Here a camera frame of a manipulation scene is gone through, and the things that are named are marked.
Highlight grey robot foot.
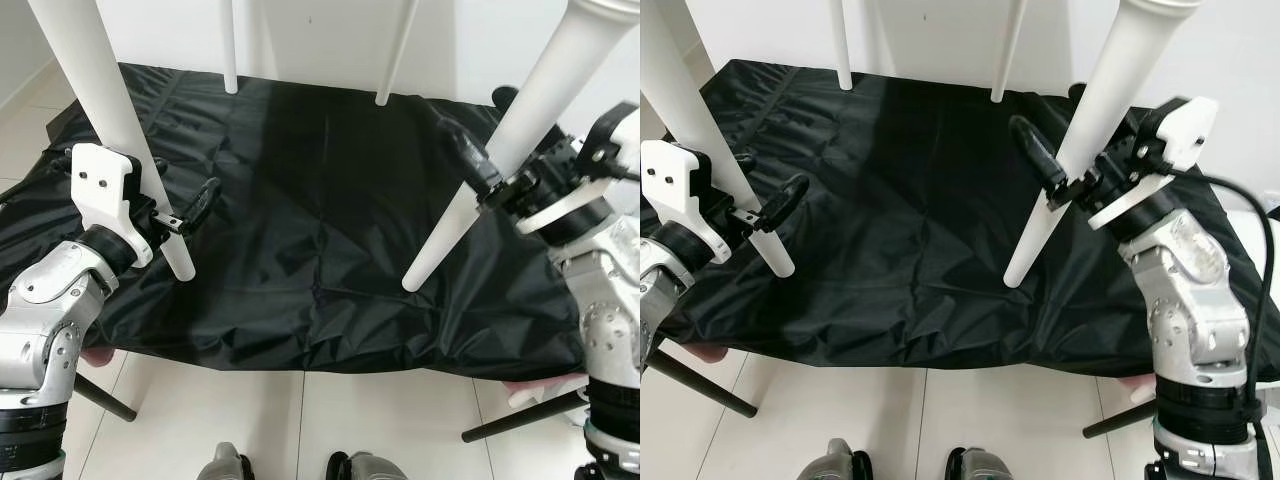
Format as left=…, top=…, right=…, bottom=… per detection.
left=795, top=438, right=871, bottom=480
left=945, top=447, right=1016, bottom=480
left=328, top=450, right=406, bottom=480
left=195, top=443, right=256, bottom=480

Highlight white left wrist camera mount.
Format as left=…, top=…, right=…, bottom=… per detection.
left=70, top=143, right=156, bottom=269
left=640, top=140, right=713, bottom=266

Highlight grey left robot foot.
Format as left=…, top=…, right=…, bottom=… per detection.
left=795, top=438, right=871, bottom=480
left=195, top=443, right=256, bottom=480

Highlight white plastic table leg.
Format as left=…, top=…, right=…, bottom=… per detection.
left=375, top=0, right=421, bottom=108
left=402, top=8, right=641, bottom=293
left=28, top=0, right=198, bottom=283
left=828, top=0, right=854, bottom=91
left=990, top=0, right=1031, bottom=104
left=640, top=0, right=798, bottom=279
left=220, top=0, right=241, bottom=96
left=1003, top=6, right=1201, bottom=289

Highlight black table cloth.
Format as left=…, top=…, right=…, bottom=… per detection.
left=0, top=62, right=641, bottom=383
left=640, top=58, right=1280, bottom=383

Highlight grey right robot foot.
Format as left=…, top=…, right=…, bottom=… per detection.
left=945, top=447, right=1016, bottom=480
left=328, top=450, right=406, bottom=480

